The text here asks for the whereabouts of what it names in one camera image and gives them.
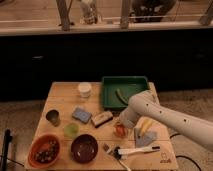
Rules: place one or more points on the green plastic tray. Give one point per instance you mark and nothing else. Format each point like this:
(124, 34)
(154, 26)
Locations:
(129, 85)

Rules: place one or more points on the dark maroon bowl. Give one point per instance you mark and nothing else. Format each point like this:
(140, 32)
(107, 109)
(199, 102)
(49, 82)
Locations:
(84, 148)

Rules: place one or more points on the metal fork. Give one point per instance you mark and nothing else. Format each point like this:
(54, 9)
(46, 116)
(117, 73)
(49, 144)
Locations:
(114, 152)

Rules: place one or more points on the white handled brush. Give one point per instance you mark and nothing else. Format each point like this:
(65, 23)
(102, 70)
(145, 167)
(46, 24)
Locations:
(146, 149)

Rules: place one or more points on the green pepper in tray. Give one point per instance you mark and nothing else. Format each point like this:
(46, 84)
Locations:
(121, 97)

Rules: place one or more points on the dark metal cup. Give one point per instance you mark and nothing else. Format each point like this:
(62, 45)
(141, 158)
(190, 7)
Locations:
(53, 117)

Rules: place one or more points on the yellow handled scraper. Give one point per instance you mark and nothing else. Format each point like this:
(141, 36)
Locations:
(142, 135)

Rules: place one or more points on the blue sponge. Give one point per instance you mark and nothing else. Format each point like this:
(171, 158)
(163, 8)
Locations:
(81, 114)

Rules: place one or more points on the black stand at left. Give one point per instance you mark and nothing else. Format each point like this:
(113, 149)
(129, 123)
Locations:
(3, 157)

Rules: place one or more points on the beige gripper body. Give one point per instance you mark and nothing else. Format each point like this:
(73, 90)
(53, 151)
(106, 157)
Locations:
(125, 122)

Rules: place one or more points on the orange bowl with beans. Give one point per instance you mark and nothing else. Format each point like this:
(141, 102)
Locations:
(44, 151)

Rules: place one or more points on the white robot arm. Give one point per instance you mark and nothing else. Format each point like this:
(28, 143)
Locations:
(144, 104)

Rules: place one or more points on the red apple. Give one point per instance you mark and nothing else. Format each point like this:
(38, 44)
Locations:
(120, 131)

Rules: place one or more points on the white paper cup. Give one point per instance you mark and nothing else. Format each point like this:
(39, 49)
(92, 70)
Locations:
(84, 89)

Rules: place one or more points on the small green cup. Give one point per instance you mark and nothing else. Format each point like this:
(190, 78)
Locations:
(71, 130)

